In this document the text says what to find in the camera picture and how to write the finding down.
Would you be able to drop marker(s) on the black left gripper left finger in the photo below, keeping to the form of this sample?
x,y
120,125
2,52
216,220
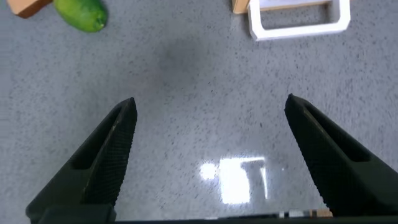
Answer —
x,y
93,174

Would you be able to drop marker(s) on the wooden block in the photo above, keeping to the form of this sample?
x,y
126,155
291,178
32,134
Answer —
x,y
26,6

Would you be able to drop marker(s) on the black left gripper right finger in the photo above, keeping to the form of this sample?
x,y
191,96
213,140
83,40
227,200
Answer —
x,y
335,165

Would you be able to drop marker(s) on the green fruit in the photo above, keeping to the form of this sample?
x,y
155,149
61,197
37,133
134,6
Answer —
x,y
81,12

